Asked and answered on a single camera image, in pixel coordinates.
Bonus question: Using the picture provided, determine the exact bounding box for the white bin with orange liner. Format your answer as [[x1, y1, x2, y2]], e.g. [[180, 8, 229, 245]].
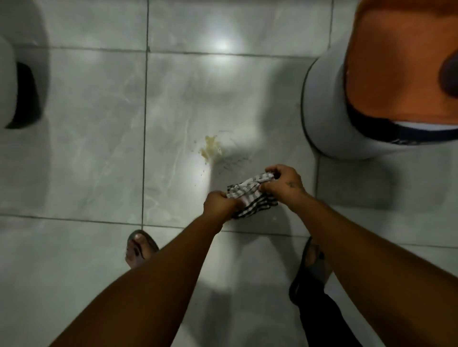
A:
[[301, 0, 458, 160]]

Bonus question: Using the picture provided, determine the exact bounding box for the person's left foot in sandal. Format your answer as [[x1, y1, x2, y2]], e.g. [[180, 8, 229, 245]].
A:
[[125, 230, 160, 270]]

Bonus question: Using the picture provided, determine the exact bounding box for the person's foot in sandal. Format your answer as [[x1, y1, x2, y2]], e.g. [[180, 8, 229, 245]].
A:
[[300, 237, 333, 286], [125, 230, 160, 270]]

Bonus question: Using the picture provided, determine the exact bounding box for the white rounded fixture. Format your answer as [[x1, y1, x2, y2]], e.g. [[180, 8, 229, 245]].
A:
[[0, 34, 41, 130]]

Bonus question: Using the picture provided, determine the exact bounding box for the yellow spill stain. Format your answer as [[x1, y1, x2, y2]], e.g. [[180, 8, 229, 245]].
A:
[[198, 135, 223, 164]]

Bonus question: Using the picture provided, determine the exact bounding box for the person's left forearm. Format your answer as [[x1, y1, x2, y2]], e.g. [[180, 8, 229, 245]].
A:
[[48, 214, 229, 347]]

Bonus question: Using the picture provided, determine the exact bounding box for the black and white striped cloth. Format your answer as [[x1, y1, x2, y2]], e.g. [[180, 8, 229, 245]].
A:
[[226, 172, 280, 219]]

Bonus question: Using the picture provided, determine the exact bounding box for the person's black trouser leg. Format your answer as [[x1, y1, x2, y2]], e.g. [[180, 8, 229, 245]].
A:
[[288, 266, 364, 347]]

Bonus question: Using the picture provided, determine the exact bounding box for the person's right foot in sandal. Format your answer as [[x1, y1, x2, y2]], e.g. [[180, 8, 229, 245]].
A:
[[300, 237, 333, 286]]

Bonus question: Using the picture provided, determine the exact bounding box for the person's right hand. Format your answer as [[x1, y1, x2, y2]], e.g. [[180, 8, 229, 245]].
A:
[[258, 164, 307, 208]]

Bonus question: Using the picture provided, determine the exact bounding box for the person's left hand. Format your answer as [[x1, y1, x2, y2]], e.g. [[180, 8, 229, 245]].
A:
[[203, 190, 244, 227]]

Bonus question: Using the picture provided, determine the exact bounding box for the person's right forearm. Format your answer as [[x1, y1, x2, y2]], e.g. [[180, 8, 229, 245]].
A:
[[290, 193, 458, 347]]

